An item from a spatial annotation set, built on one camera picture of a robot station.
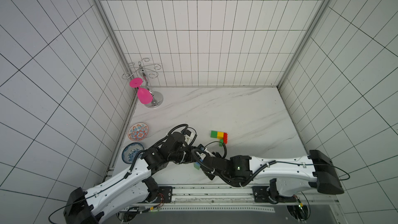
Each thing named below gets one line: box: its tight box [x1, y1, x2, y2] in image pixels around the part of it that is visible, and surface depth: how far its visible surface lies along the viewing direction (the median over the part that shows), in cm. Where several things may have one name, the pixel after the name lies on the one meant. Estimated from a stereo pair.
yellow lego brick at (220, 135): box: [217, 131, 224, 140], surface depth 92 cm
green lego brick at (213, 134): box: [210, 130, 218, 139], surface depth 94 cm
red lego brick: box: [223, 132, 229, 145], surface depth 92 cm
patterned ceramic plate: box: [127, 122, 149, 142], surface depth 94 cm
